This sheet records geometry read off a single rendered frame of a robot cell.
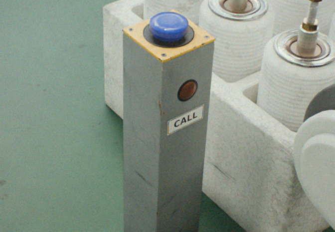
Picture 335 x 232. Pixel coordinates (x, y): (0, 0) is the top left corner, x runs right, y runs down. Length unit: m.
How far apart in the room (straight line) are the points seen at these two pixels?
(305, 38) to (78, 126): 0.42
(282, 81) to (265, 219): 0.19
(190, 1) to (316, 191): 0.43
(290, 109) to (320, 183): 0.26
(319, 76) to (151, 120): 0.20
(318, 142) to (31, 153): 0.58
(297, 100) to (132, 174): 0.21
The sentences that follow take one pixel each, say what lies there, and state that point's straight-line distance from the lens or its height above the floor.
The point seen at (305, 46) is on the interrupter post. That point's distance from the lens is 0.88.
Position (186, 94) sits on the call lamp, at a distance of 0.79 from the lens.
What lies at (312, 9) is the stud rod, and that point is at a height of 0.31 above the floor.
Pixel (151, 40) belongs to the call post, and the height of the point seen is 0.31.
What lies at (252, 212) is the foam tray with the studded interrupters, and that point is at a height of 0.04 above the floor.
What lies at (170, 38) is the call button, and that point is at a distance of 0.77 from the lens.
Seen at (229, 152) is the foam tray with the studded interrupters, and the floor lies 0.11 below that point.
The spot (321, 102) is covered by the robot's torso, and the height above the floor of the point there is 0.35.
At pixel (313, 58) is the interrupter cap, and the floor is 0.25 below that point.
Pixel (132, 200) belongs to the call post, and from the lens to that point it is 0.93.
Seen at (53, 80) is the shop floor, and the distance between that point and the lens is 1.25.
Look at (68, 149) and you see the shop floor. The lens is 1.12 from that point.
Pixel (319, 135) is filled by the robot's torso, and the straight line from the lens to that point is 0.63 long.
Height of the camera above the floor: 0.75
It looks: 39 degrees down
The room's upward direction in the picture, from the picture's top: 2 degrees clockwise
